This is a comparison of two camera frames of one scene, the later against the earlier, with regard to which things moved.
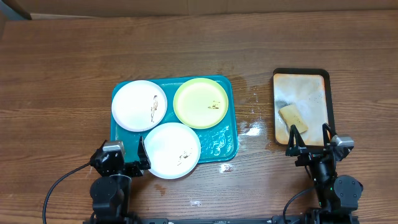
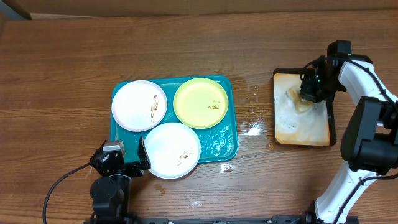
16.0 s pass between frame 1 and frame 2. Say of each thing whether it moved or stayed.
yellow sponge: moved
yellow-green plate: stayed
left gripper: stayed
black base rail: stayed
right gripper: moved
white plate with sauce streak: stayed
